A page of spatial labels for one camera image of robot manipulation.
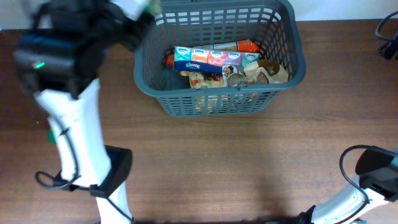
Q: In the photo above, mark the green lid jar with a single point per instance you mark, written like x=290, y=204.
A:
x=51, y=137

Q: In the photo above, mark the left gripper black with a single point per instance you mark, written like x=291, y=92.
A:
x=142, y=27

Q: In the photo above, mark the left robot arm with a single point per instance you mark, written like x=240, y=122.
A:
x=57, y=64

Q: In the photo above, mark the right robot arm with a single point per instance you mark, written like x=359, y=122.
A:
x=374, y=184

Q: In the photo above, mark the brown sugar coffee bag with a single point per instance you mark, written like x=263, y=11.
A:
x=198, y=80

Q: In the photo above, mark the grey plastic shopping basket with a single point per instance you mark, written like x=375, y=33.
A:
x=270, y=25

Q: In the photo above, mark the spaghetti pack orange ends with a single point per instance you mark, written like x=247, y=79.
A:
x=230, y=53

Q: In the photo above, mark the tissue multipack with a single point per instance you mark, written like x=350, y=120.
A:
x=207, y=68

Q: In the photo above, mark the brown snack bag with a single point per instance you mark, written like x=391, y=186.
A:
x=260, y=72

